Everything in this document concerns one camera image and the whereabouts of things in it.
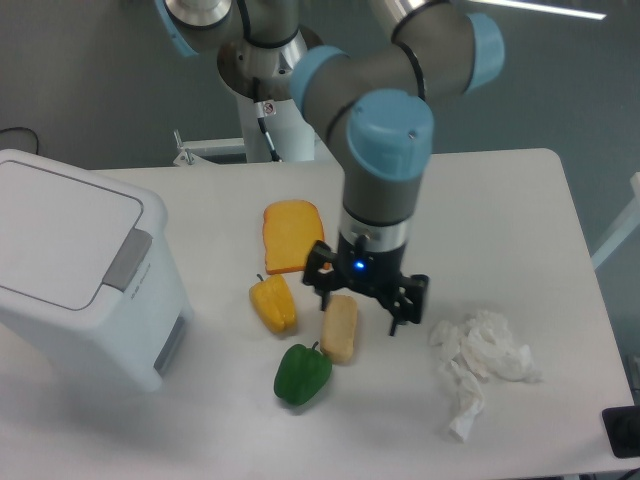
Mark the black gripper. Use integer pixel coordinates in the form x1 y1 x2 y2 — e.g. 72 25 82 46
302 235 430 336

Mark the white lidded trash can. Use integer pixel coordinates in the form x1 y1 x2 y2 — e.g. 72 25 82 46
1 149 193 392

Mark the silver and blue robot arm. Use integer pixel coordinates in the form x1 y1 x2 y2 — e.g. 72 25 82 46
156 1 505 326

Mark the beige oblong bread loaf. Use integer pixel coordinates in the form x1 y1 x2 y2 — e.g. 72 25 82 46
320 295 358 364

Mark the yellow bell pepper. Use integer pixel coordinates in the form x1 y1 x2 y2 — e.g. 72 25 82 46
249 274 297 334

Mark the orange toast slice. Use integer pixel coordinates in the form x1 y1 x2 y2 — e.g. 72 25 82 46
262 199 325 275

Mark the green bell pepper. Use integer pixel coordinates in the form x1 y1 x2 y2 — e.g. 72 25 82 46
273 341 332 407

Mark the crumpled white tissue paper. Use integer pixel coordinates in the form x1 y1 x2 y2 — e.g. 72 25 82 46
429 310 542 442

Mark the black device at table edge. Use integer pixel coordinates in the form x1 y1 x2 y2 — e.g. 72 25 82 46
601 405 639 459

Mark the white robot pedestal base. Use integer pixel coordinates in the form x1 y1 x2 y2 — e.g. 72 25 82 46
215 24 326 163

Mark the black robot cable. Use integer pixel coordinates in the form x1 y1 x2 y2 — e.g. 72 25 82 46
251 74 282 163

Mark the white metal frame bracket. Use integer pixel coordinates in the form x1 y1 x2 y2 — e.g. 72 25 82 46
173 129 247 166

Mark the black floor cable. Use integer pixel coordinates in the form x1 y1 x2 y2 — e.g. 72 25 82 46
0 127 39 154

